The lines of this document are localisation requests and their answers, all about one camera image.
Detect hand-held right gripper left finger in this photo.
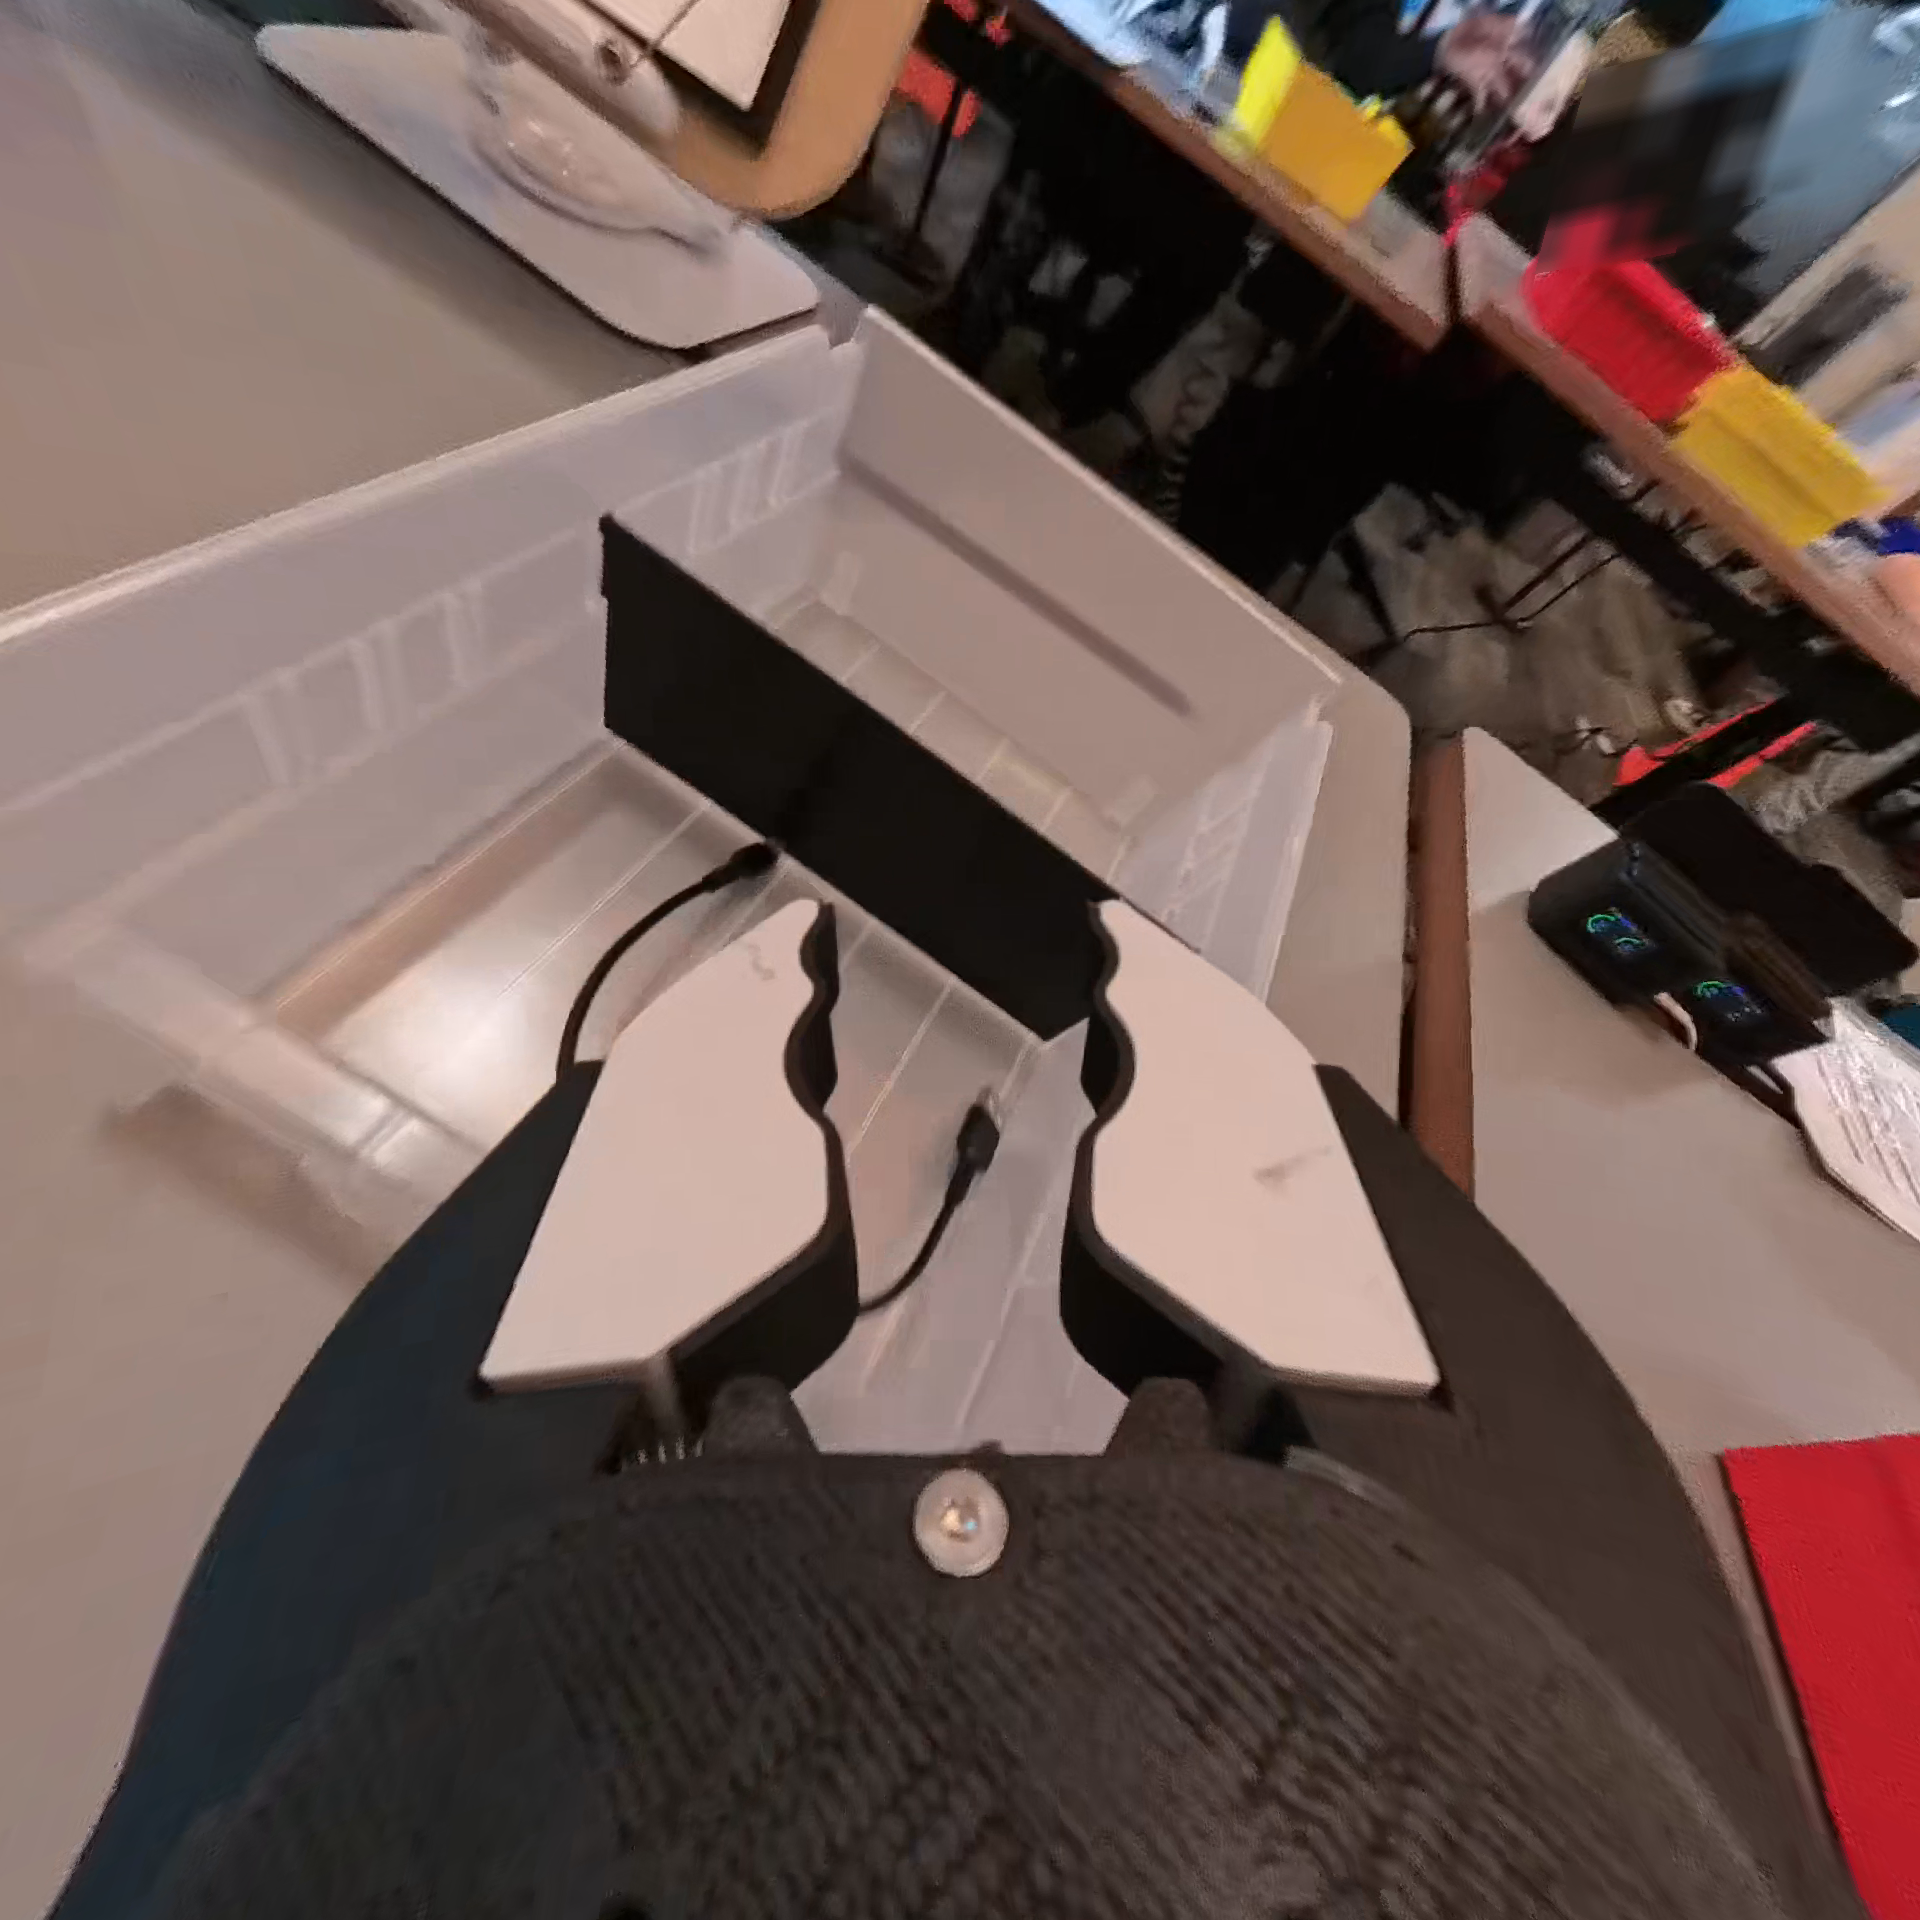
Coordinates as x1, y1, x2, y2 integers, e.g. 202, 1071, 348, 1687
476, 895, 864, 1450

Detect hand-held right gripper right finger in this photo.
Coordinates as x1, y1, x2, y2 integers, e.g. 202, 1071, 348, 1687
1057, 895, 1446, 1454

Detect black charging cable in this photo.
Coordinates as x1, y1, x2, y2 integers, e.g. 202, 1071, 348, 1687
553, 839, 1007, 1317

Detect clear plastic storage bin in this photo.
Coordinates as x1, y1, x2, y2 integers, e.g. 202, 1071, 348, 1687
0, 306, 1421, 1420

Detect white desk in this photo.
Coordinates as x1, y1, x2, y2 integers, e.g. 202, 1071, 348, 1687
1460, 726, 1920, 1920
0, 0, 1422, 1920

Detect black bin divider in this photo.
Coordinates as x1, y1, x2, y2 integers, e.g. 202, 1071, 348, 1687
599, 515, 1123, 1039

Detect black charging station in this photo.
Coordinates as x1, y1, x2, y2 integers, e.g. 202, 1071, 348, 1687
1526, 778, 1920, 1070

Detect white paper sheets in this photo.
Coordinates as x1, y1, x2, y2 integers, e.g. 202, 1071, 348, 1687
1783, 1000, 1920, 1246

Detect wooden top table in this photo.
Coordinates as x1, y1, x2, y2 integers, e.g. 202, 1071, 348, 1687
1453, 221, 1920, 695
1035, 0, 1454, 349

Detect yellow plastic bin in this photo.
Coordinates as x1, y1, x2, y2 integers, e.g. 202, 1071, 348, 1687
1668, 363, 1897, 552
1212, 12, 1417, 221

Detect red storage bin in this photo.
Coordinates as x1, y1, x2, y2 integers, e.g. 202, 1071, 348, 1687
1519, 221, 1746, 425

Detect wood framed display board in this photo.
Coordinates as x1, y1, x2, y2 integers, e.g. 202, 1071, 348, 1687
375, 0, 937, 221

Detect white monitor stand base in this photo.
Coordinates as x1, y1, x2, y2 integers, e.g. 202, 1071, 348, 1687
252, 18, 822, 356

